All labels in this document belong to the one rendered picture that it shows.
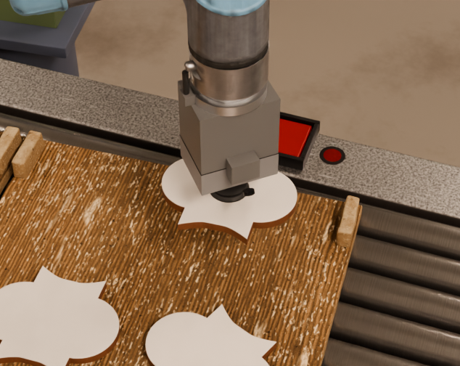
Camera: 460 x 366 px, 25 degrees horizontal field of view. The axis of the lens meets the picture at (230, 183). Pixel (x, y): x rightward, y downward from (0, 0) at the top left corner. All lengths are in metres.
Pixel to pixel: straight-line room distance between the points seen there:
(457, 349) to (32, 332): 0.44
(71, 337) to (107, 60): 1.84
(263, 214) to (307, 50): 1.83
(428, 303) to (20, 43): 0.73
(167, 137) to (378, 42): 1.67
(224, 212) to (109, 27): 1.93
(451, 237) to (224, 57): 0.41
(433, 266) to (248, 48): 0.39
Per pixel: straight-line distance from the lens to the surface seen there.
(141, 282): 1.16
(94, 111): 1.38
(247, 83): 0.98
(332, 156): 1.32
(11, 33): 1.60
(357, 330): 1.15
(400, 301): 1.18
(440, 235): 1.24
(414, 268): 1.21
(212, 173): 1.05
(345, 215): 1.19
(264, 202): 1.11
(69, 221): 1.22
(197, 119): 1.00
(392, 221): 1.25
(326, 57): 2.89
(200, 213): 1.10
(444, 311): 1.18
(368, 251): 1.21
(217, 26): 0.93
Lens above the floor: 1.85
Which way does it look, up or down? 47 degrees down
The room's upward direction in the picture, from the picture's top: straight up
